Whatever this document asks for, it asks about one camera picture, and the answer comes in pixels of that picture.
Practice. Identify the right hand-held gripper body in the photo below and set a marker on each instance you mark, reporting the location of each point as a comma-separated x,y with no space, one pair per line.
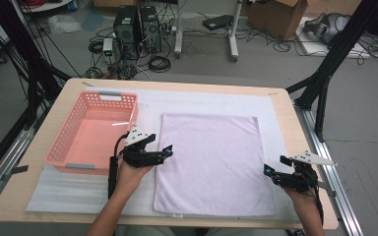
295,180

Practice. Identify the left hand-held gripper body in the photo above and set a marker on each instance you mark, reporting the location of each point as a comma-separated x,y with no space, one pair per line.
139,159

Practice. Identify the lilac printed towel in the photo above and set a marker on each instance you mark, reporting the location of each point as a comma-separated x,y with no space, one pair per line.
213,164

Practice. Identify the pink plastic basket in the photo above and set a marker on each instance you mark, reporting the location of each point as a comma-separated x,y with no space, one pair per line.
92,137

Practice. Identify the person's right hand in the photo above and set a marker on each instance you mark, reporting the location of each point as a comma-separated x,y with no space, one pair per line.
303,200

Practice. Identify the person's left hand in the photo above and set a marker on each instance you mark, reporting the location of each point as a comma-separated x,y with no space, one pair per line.
131,182

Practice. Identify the person's legs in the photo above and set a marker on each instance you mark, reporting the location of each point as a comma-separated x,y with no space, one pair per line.
242,232

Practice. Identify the white grid mat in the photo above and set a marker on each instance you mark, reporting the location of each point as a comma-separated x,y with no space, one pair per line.
78,193

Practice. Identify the small white power unit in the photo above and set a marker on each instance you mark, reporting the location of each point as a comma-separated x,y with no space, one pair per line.
108,49

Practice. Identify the black computer tower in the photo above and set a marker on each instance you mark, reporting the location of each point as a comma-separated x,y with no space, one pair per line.
151,29
126,32

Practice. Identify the white floor board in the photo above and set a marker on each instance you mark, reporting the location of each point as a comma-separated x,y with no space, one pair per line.
311,47

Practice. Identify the white metal stand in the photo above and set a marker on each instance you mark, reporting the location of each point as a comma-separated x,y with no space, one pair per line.
233,39

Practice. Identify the flat black device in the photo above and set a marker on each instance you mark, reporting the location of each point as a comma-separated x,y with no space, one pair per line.
217,22

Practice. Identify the grey headset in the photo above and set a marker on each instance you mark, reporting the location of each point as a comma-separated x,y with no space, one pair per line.
325,28

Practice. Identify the clear plastic bag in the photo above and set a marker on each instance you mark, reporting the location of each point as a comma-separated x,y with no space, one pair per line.
64,23

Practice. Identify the open cardboard box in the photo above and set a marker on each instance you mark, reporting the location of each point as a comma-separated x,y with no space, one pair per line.
275,16

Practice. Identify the grey metal bracket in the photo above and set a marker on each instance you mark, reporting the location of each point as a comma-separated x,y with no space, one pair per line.
18,170
328,189

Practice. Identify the aluminium rail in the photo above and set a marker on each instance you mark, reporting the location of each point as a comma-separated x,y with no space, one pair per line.
3,167
341,183

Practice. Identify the black metal frame post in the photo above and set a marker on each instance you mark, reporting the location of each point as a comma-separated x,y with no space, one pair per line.
23,49
338,49

